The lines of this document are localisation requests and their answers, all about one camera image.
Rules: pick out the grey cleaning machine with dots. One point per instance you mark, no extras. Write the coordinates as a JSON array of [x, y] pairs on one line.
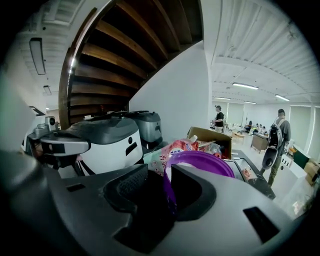
[[150, 127]]

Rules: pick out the wooden staircase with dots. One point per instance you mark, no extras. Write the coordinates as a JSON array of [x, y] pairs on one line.
[[120, 62]]

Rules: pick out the black oval hanging device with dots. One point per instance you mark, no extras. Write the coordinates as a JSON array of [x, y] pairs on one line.
[[269, 158]]

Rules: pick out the white cabinet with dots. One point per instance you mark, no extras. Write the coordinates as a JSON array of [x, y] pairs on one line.
[[292, 175]]

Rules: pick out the brown wooden desk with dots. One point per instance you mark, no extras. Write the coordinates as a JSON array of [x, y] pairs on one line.
[[258, 142]]

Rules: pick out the purple detergent tub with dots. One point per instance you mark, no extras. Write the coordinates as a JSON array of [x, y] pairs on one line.
[[200, 161]]

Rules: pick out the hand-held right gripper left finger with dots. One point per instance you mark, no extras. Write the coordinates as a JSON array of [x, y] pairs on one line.
[[75, 212]]

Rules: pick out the closed cardboard box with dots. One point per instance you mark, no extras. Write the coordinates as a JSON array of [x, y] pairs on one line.
[[312, 172]]

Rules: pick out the pink white detergent pouch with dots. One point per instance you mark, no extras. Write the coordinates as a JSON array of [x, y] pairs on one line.
[[175, 150]]

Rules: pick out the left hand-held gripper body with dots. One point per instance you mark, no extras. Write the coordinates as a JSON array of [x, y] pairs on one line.
[[15, 125]]

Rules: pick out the small pink object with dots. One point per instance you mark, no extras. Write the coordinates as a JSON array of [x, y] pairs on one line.
[[247, 173]]

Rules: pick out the ceiling light bar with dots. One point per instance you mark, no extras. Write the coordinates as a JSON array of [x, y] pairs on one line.
[[282, 97], [245, 86]]

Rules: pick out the large open cardboard box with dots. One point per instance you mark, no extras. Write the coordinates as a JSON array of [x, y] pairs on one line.
[[212, 136]]

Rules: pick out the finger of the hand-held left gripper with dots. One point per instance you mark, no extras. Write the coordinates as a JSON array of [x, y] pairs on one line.
[[72, 143]]

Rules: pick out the white black cleaning machine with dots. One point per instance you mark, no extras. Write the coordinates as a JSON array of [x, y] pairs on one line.
[[110, 147]]

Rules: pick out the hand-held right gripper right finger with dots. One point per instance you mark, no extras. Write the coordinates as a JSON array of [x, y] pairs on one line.
[[225, 212]]

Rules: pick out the round wooden table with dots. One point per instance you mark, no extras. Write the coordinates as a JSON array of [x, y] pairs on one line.
[[238, 135]]

